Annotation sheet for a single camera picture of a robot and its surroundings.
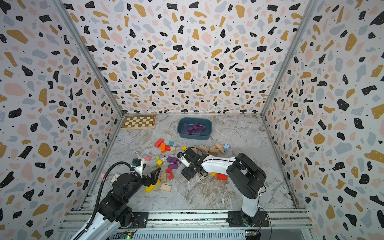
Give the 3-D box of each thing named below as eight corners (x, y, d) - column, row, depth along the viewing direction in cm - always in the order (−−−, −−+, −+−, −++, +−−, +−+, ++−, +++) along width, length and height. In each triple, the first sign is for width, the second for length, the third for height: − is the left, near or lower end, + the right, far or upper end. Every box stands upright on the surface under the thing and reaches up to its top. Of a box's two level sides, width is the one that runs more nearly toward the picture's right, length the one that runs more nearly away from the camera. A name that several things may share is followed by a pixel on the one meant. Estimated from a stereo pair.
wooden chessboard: (121, 130, 113) (119, 127, 111) (127, 117, 122) (125, 114, 119) (154, 130, 114) (153, 127, 111) (157, 117, 122) (156, 114, 120)
